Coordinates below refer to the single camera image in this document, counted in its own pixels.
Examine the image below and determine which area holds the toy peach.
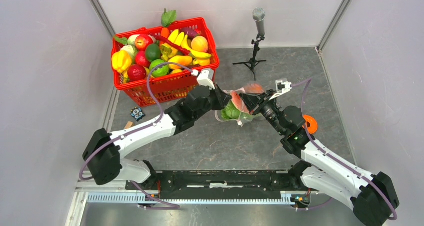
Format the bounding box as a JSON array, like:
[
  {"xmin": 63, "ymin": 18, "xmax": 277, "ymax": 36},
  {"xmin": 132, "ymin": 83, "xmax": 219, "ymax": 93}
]
[{"xmin": 190, "ymin": 36, "xmax": 209, "ymax": 53}]

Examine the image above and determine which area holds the orange plastic tape dispenser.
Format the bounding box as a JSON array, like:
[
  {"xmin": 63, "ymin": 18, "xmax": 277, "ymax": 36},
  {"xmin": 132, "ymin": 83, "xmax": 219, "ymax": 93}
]
[{"xmin": 302, "ymin": 114, "xmax": 319, "ymax": 135}]

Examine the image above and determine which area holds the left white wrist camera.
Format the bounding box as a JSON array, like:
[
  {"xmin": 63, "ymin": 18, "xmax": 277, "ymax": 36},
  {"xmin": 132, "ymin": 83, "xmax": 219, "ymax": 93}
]
[{"xmin": 191, "ymin": 68, "xmax": 215, "ymax": 90}]

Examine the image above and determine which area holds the toy carrot with leaves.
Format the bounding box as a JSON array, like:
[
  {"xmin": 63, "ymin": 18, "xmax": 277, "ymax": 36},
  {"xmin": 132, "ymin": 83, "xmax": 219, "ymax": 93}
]
[{"xmin": 161, "ymin": 8, "xmax": 177, "ymax": 38}]

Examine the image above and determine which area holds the small wooden block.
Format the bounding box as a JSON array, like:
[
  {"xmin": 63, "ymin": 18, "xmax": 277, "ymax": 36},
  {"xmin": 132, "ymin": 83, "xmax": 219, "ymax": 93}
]
[{"xmin": 124, "ymin": 121, "xmax": 134, "ymax": 130}]

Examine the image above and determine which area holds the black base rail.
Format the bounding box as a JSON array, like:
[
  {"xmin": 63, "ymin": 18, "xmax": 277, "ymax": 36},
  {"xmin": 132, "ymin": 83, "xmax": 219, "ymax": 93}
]
[{"xmin": 140, "ymin": 170, "xmax": 310, "ymax": 200}]

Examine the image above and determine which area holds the purple toy sweet potato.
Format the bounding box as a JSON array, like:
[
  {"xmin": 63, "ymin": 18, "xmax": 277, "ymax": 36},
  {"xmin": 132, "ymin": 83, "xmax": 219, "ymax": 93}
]
[{"xmin": 180, "ymin": 27, "xmax": 201, "ymax": 40}]

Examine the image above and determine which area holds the clear zip top bag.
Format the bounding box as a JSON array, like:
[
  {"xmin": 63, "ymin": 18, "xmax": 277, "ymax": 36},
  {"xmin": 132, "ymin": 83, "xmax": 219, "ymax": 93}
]
[{"xmin": 214, "ymin": 82, "xmax": 265, "ymax": 127}]

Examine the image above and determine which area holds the yellow toy bell pepper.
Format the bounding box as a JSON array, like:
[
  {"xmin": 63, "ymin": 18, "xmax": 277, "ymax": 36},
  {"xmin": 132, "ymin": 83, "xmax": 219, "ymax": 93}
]
[{"xmin": 111, "ymin": 50, "xmax": 133, "ymax": 74}]

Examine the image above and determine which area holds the grey microphone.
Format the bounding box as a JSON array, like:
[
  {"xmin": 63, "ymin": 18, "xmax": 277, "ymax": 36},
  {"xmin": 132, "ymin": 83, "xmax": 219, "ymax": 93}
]
[{"xmin": 252, "ymin": 7, "xmax": 266, "ymax": 37}]

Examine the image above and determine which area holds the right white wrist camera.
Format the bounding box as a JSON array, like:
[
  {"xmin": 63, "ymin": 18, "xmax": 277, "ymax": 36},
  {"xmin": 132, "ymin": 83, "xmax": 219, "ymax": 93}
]
[{"xmin": 270, "ymin": 78, "xmax": 293, "ymax": 100}]

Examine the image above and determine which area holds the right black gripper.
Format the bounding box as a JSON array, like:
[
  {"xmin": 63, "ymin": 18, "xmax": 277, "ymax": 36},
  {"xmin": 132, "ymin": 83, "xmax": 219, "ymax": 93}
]
[{"xmin": 238, "ymin": 89, "xmax": 286, "ymax": 136}]

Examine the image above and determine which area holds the small round toy watermelon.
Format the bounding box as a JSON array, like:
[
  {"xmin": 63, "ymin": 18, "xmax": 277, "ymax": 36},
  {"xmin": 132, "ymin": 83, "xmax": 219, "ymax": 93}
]
[{"xmin": 149, "ymin": 59, "xmax": 170, "ymax": 78}]

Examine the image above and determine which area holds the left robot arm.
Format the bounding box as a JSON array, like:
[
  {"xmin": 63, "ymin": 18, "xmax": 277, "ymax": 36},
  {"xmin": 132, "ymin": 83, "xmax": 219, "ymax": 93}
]
[{"xmin": 82, "ymin": 85, "xmax": 232, "ymax": 190}]

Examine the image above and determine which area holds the black tripod stand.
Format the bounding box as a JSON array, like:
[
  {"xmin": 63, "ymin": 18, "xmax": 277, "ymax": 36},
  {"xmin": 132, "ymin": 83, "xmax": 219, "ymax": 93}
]
[{"xmin": 233, "ymin": 34, "xmax": 267, "ymax": 82}]

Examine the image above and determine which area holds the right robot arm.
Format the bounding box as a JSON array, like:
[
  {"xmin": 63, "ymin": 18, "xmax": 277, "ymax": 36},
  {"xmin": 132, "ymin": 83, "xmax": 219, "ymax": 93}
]
[{"xmin": 240, "ymin": 90, "xmax": 400, "ymax": 226}]

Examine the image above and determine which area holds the red plastic basket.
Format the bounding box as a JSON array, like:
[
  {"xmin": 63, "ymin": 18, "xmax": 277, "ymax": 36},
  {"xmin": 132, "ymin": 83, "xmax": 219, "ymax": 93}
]
[{"xmin": 113, "ymin": 17, "xmax": 220, "ymax": 107}]

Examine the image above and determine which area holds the yellow toy banana bunch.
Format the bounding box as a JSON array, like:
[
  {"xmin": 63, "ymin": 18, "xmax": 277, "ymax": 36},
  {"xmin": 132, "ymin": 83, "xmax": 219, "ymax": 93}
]
[{"xmin": 159, "ymin": 29, "xmax": 185, "ymax": 62}]

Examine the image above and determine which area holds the toy napa cabbage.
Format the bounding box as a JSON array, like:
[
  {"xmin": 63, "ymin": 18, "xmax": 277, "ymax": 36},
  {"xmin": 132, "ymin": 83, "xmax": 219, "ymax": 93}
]
[{"xmin": 221, "ymin": 101, "xmax": 255, "ymax": 122}]

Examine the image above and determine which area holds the toy orange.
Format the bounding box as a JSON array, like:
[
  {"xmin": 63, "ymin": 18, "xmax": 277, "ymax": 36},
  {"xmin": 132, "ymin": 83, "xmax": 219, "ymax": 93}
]
[{"xmin": 244, "ymin": 82, "xmax": 265, "ymax": 94}]

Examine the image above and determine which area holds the toy watermelon slice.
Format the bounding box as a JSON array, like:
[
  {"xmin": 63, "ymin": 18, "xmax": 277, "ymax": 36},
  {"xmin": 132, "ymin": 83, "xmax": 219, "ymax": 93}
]
[{"xmin": 230, "ymin": 91, "xmax": 249, "ymax": 114}]

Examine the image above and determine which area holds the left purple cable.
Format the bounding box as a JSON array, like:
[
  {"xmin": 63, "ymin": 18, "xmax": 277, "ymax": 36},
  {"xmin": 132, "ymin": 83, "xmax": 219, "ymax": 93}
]
[{"xmin": 78, "ymin": 62, "xmax": 200, "ymax": 210}]

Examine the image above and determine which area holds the dark green toy avocado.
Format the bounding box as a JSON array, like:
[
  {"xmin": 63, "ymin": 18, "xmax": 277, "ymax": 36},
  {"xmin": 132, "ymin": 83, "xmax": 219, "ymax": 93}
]
[{"xmin": 145, "ymin": 43, "xmax": 162, "ymax": 62}]

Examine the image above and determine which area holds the long red toy chili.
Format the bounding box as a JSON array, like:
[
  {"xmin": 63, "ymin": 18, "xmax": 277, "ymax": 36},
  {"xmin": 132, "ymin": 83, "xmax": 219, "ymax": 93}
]
[{"xmin": 152, "ymin": 35, "xmax": 191, "ymax": 56}]

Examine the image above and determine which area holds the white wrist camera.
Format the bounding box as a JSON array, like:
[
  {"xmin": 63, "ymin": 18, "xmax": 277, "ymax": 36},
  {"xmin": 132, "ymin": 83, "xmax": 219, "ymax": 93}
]
[
  {"xmin": 191, "ymin": 68, "xmax": 215, "ymax": 90},
  {"xmin": 270, "ymin": 78, "xmax": 293, "ymax": 100}
]

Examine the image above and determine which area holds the red toy apple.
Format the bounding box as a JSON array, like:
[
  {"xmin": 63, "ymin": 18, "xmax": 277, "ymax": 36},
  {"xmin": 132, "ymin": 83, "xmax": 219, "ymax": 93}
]
[{"xmin": 134, "ymin": 34, "xmax": 155, "ymax": 51}]

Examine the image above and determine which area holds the yellow toy mango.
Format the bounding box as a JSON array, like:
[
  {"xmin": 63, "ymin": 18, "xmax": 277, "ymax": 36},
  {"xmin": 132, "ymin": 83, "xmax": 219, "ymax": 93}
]
[{"xmin": 168, "ymin": 55, "xmax": 193, "ymax": 71}]

